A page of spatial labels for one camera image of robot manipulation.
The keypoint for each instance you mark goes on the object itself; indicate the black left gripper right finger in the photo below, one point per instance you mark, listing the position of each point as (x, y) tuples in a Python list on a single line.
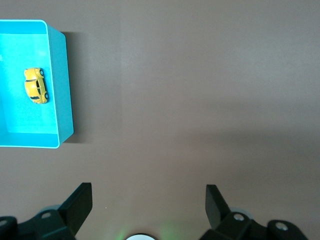
[(217, 212)]

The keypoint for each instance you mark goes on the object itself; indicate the yellow beetle toy car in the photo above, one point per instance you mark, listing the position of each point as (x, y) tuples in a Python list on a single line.
[(33, 86)]

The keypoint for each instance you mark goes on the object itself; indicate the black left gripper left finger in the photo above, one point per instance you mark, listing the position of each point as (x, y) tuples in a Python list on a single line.
[(75, 207)]

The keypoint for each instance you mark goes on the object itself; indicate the turquoise plastic bin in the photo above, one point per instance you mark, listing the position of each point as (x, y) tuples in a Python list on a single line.
[(15, 120)]

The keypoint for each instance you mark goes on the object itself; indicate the brown table mat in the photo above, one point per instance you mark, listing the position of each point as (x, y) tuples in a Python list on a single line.
[(187, 100)]

